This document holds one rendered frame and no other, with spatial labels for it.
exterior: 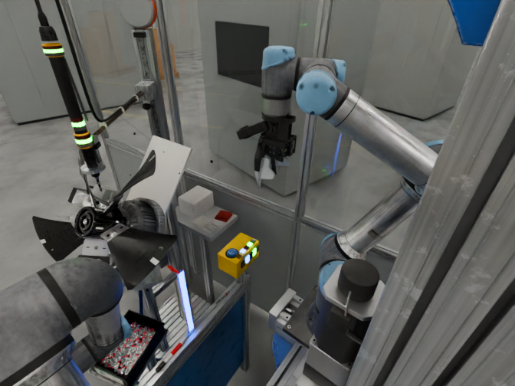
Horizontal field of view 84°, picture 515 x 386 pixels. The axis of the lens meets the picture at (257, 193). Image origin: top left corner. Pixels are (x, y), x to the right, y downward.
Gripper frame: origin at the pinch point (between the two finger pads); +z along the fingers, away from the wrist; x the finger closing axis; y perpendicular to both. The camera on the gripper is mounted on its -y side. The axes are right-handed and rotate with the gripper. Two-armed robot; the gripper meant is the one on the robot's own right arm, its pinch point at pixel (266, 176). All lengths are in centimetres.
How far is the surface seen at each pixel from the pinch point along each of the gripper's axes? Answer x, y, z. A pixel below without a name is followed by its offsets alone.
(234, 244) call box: 4.3, -16.9, 40.7
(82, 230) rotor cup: -32, -59, 28
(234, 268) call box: -3.6, -10.5, 43.8
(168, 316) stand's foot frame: 2, -76, 140
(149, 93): 24, -81, -6
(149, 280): -24, -38, 50
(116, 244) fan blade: -29, -44, 29
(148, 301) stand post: -17, -60, 89
